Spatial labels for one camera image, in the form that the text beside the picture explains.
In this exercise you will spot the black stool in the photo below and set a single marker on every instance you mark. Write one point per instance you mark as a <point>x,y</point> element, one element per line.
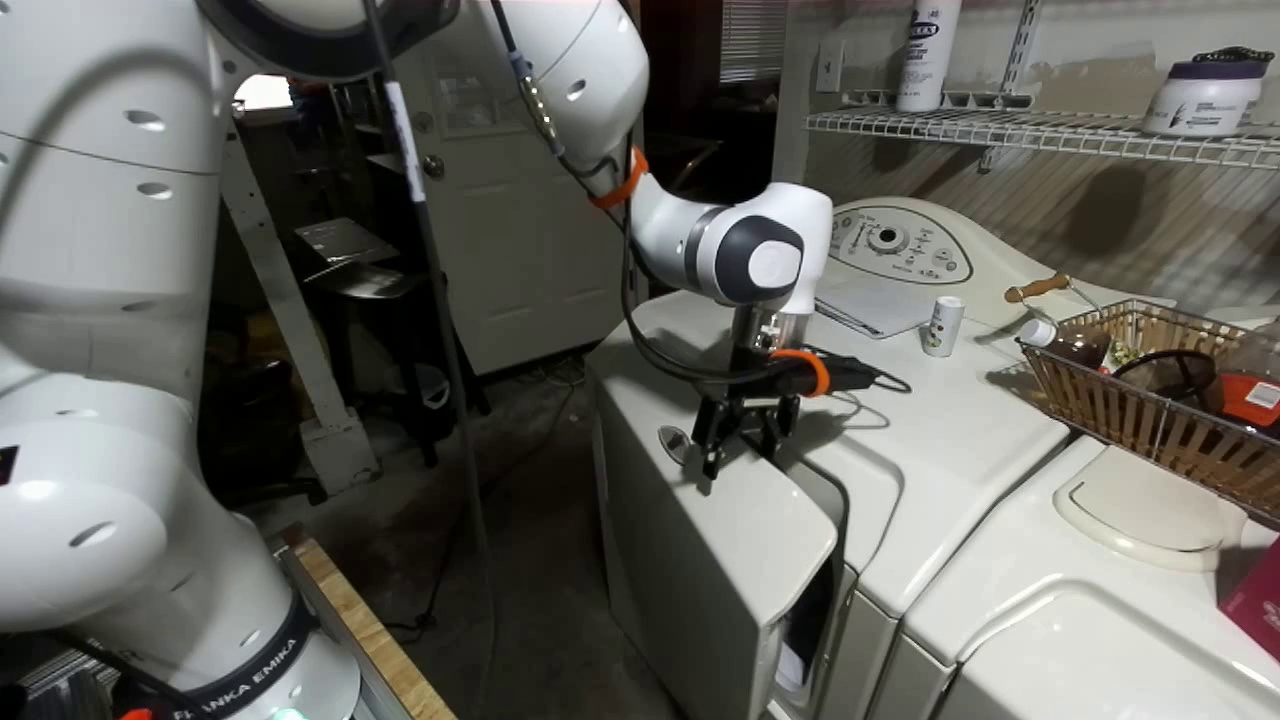
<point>364,285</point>

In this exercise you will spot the white wooden post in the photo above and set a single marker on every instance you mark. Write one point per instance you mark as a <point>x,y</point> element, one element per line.
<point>300,344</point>

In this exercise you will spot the white washing machine door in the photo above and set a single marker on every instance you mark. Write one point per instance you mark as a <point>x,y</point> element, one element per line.
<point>722,560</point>

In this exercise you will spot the white panel door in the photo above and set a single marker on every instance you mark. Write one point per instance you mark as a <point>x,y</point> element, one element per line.
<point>504,212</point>

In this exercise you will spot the small white bottle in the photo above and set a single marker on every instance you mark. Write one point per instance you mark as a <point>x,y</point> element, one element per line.
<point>942,327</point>

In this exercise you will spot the red item in basket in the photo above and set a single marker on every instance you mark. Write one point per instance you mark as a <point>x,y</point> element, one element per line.
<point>1250,399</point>

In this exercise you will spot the white dryer machine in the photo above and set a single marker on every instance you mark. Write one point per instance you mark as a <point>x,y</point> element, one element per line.
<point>1107,624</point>

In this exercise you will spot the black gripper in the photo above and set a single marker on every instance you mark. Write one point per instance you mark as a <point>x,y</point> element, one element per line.
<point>747,399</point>

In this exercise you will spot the white jar with dark lid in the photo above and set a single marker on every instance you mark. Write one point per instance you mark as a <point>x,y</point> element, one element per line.
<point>1205,102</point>

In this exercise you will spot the white spray can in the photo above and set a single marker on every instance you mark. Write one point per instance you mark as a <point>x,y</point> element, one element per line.
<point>925,54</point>

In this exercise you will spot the wicker basket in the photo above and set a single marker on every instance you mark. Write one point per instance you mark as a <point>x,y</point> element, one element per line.
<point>1146,423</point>

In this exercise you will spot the folded paper sheet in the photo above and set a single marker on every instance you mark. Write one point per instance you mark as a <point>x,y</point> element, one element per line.
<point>874,313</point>

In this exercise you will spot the pink box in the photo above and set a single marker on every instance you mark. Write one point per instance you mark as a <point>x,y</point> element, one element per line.
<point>1256,603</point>

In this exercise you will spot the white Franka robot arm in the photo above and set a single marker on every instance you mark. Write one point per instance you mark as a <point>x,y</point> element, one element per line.
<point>104,266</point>

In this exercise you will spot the white washing machine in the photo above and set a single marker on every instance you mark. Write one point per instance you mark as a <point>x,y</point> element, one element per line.
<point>933,425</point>

